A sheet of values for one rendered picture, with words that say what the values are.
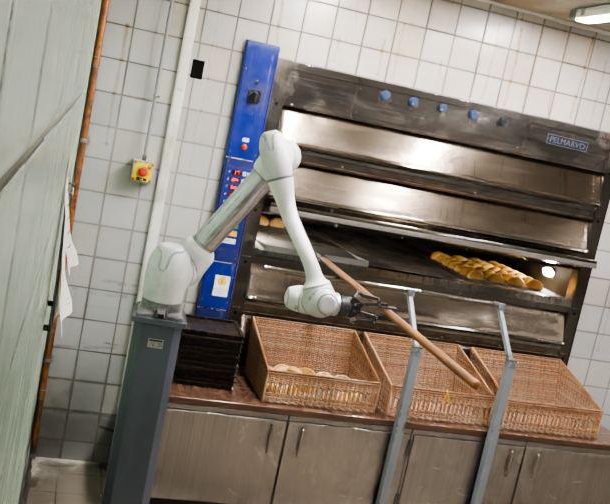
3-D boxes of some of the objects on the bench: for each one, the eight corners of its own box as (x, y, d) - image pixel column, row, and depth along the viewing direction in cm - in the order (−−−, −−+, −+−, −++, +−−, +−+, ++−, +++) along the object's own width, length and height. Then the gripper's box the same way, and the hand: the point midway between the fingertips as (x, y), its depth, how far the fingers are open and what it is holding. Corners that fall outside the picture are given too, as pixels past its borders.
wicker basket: (350, 381, 442) (362, 330, 438) (448, 392, 458) (459, 343, 454) (383, 416, 396) (396, 360, 392) (490, 427, 412) (504, 373, 408)
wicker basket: (239, 367, 426) (250, 314, 422) (345, 379, 442) (356, 328, 438) (259, 402, 380) (272, 343, 376) (376, 415, 396) (389, 358, 392)
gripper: (339, 282, 329) (396, 291, 336) (330, 321, 332) (387, 330, 338) (345, 286, 322) (402, 296, 329) (336, 327, 325) (393, 335, 331)
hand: (386, 312), depth 333 cm, fingers closed on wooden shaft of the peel, 3 cm apart
